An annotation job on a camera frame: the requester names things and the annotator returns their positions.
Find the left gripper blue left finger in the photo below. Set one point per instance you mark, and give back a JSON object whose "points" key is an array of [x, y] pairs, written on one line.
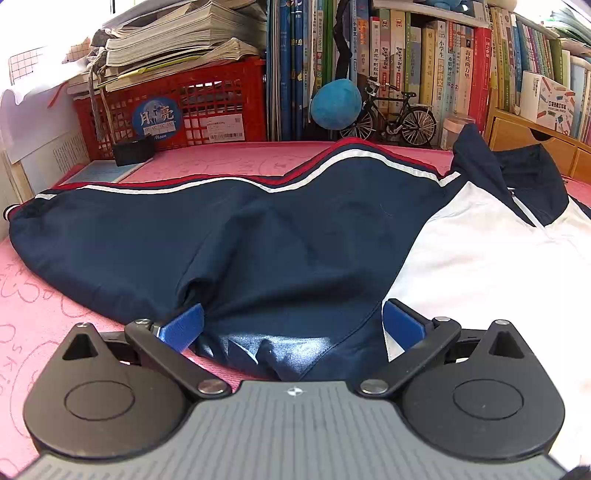
{"points": [[160, 346]]}

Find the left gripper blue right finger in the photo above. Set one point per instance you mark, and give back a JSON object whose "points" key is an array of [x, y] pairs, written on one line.
{"points": [[423, 341]]}

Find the white navy zip jacket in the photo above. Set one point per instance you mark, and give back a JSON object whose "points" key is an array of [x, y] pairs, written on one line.
{"points": [[293, 277]]}

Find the pink desk mat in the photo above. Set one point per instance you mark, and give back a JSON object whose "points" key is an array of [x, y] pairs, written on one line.
{"points": [[55, 322]]}

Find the light blue notebook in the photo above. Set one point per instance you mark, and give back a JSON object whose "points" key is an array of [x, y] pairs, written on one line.
{"points": [[105, 171]]}

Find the small black box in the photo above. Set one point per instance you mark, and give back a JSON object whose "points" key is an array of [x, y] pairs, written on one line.
{"points": [[133, 151]]}

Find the clear plastic jar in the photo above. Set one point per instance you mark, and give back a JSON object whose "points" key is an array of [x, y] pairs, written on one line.
{"points": [[451, 129]]}

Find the wooden drawer shelf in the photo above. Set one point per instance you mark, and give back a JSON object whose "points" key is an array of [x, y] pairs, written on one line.
{"points": [[505, 131]]}

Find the miniature black bicycle model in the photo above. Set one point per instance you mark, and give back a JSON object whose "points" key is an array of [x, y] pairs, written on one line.
{"points": [[392, 119]]}

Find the red plastic crate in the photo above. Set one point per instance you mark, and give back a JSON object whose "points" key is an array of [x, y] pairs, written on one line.
{"points": [[211, 104]]}

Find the large blue plush toy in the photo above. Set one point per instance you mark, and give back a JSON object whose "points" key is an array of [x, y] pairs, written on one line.
{"points": [[339, 102]]}

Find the white colourful card box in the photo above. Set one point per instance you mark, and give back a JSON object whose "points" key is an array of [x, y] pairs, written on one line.
{"points": [[547, 103]]}

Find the middle row of books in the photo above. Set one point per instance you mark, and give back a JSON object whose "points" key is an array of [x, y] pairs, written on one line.
{"points": [[439, 49]]}

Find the stack of paper booklets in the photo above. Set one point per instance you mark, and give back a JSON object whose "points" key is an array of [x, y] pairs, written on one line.
{"points": [[156, 39]]}

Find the right shelf row of books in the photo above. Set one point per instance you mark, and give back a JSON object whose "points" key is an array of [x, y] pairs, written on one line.
{"points": [[551, 38]]}

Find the row of blue thin books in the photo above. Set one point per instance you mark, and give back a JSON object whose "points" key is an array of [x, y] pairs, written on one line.
{"points": [[300, 59]]}

